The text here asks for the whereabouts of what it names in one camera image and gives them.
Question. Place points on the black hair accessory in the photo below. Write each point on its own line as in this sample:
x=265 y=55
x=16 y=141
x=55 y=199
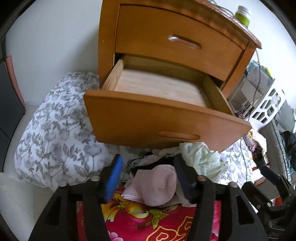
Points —
x=260 y=156

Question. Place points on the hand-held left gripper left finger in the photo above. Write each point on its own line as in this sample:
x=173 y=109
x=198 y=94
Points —
x=113 y=178

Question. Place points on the dark teal cloth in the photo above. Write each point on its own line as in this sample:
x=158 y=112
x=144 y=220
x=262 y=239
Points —
x=290 y=150

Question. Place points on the colourful snack packet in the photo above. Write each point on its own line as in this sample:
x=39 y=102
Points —
x=248 y=140

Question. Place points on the yellow small item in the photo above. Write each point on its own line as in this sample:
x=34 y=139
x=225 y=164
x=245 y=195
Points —
x=267 y=70

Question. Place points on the dark cabinet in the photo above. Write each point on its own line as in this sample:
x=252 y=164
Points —
x=9 y=104

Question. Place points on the grey floral white quilt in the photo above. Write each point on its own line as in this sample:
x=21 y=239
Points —
x=57 y=139

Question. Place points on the pink foam strip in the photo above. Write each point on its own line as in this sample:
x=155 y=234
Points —
x=13 y=76

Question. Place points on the light green garment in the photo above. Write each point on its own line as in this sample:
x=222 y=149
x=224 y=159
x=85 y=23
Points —
x=203 y=160

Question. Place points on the wooden drawer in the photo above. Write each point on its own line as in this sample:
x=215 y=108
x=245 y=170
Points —
x=138 y=120
x=143 y=30

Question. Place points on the white cutout storage rack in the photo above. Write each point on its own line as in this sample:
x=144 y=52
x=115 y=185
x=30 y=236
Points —
x=263 y=109

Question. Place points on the teal plastic bag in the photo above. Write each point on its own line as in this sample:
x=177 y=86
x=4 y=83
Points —
x=253 y=66

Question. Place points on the green label white bottle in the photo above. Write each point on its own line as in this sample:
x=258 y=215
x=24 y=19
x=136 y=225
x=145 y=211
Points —
x=242 y=17

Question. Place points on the white red crochet mat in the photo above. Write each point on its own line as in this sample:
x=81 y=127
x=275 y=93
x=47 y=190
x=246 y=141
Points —
x=259 y=173

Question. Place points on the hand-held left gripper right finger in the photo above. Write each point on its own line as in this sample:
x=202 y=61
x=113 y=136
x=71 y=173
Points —
x=182 y=178

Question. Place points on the grey book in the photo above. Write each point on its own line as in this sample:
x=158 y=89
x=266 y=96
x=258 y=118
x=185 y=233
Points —
x=256 y=80

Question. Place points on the pink garment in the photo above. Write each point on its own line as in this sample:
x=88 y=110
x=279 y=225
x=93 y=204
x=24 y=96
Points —
x=157 y=183

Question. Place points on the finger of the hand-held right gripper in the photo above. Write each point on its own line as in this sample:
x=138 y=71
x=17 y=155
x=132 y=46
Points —
x=256 y=193
x=271 y=177

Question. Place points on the red floral blanket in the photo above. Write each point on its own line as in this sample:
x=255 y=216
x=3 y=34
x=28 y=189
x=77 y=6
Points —
x=138 y=222

